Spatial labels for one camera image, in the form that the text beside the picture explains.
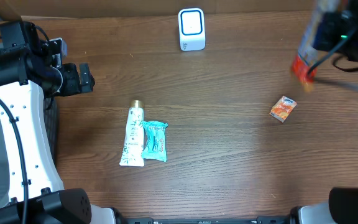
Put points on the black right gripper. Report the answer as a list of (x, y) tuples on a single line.
[(319, 41)]

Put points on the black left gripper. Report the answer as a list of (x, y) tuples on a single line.
[(74, 79)]

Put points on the orange spaghetti packet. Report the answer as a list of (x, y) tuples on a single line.
[(307, 56)]

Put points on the teal tissue packet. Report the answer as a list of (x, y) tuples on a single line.
[(155, 147)]

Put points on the orange white carton box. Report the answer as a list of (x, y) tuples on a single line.
[(283, 107)]

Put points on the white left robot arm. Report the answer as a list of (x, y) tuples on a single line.
[(63, 206)]

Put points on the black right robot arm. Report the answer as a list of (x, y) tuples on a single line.
[(325, 66)]

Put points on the white barcode scanner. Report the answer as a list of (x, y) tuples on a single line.
[(191, 29)]

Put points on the white gold tube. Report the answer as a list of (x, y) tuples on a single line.
[(134, 137)]

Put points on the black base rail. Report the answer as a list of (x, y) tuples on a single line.
[(258, 220)]

